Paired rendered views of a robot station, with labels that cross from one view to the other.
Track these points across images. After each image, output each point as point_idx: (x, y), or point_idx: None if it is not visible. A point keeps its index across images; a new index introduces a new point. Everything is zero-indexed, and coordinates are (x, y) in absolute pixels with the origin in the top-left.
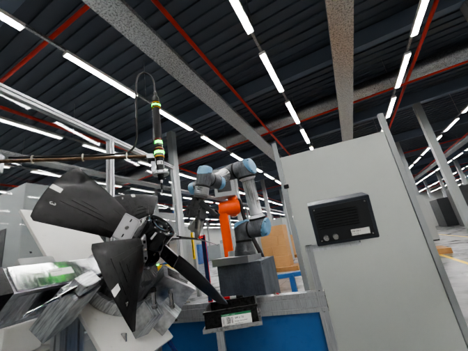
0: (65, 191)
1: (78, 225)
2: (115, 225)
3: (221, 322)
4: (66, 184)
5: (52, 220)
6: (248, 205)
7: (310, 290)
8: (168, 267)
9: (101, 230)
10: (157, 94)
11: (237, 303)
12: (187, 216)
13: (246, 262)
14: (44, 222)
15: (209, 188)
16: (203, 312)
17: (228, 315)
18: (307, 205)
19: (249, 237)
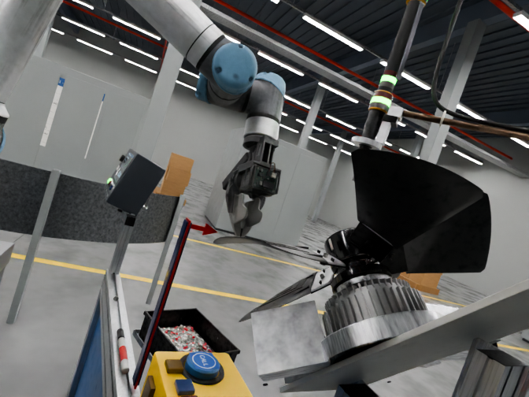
0: (474, 231)
1: (444, 267)
2: (405, 257)
3: (219, 351)
4: (478, 224)
5: (467, 268)
6: (13, 65)
7: (110, 276)
8: (305, 302)
9: (419, 267)
10: None
11: (158, 336)
12: (271, 194)
13: (5, 265)
14: (472, 272)
15: (227, 104)
16: (238, 350)
17: (215, 338)
18: (154, 165)
19: None
